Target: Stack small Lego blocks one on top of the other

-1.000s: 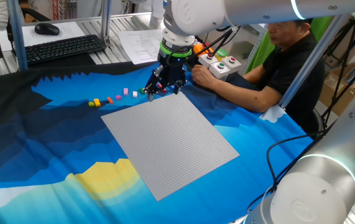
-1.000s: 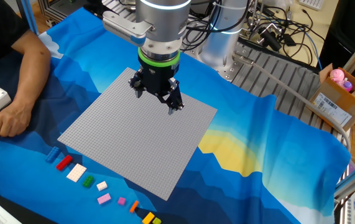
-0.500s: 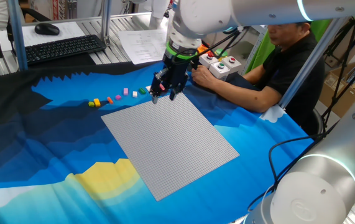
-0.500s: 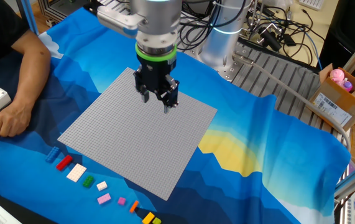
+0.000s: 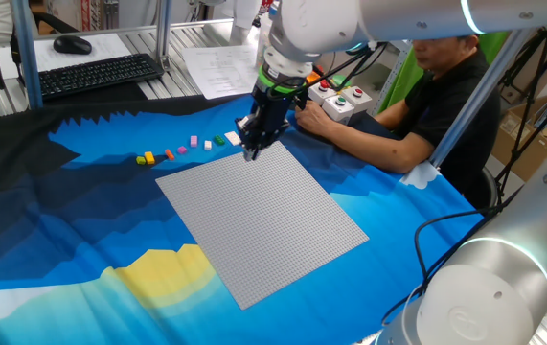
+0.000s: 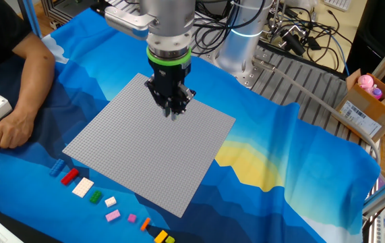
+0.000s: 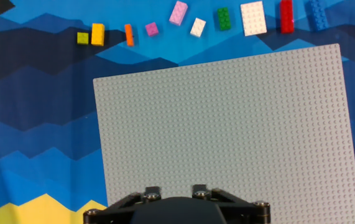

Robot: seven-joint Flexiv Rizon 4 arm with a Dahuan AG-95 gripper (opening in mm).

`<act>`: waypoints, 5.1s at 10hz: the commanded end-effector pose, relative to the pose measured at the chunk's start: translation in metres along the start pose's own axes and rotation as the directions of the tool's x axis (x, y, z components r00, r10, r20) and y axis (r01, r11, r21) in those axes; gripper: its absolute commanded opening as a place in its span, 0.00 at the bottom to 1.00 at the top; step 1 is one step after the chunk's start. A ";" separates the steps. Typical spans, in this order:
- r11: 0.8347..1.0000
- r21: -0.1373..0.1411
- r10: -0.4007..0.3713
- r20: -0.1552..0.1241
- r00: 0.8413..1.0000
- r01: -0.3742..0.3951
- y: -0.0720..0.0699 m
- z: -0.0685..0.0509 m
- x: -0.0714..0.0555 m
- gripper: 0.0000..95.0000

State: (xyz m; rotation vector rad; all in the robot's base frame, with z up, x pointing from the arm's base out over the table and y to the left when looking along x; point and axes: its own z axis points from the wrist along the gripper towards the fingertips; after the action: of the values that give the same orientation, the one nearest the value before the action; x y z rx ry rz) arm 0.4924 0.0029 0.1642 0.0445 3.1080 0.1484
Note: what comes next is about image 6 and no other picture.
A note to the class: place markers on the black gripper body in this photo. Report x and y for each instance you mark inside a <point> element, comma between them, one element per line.
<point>170,77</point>

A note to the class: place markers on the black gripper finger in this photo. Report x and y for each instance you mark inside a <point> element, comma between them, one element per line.
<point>156,96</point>
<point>187,99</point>

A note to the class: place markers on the grey Lego baseplate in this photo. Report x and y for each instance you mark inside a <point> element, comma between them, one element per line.
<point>138,152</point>

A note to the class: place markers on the large white Lego plate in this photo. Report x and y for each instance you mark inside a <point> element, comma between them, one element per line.
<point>83,187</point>

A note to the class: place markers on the red Lego brick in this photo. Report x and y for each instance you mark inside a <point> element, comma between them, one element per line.
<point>69,176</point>

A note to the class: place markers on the blue Lego brick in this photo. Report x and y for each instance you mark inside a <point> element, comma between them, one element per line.
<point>57,167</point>

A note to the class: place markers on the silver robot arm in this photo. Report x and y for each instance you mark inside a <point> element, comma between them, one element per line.
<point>168,20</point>

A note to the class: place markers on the person's left forearm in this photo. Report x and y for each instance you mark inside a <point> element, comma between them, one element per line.
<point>35,84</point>

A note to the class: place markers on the small white Lego brick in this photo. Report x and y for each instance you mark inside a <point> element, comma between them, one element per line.
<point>110,202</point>

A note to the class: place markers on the small magenta Lego brick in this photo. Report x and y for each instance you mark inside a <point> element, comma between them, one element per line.
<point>131,218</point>

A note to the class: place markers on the light pink Lego brick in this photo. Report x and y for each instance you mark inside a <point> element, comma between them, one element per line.
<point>113,215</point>

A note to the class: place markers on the orange Lego brick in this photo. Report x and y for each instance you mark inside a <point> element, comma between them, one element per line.
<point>145,224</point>

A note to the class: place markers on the yellow Lego brick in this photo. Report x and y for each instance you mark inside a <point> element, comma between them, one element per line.
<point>160,237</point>

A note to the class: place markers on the lime green Lego brick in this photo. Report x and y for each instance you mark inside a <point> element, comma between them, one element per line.
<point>170,240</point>

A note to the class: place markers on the person's left hand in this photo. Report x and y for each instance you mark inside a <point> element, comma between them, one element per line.
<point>13,131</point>

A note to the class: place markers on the black smartphone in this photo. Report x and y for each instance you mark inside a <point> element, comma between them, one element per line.
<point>97,8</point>

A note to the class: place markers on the blue mountain print tablecloth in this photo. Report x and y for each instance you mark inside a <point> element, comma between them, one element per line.
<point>280,141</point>

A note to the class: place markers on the white keyboard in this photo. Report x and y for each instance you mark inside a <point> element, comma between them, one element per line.
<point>338,4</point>

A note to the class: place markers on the pink pig toy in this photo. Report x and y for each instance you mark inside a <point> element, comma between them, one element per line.
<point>365,81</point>

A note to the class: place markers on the pink purple toy bottle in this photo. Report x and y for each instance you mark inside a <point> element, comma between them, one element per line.
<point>377,93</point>

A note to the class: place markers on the cardboard box with label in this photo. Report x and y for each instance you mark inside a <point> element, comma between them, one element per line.
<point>381,116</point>

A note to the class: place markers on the black cabinet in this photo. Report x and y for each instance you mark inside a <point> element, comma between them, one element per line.
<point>377,30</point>

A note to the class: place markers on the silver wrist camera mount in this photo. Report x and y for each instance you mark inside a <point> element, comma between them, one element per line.
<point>124,20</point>

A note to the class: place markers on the black aluminium frame rail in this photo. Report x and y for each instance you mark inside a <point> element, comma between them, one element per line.
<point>60,11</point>

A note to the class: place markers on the aluminium frame bar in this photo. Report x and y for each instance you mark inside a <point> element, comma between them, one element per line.
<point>384,194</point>

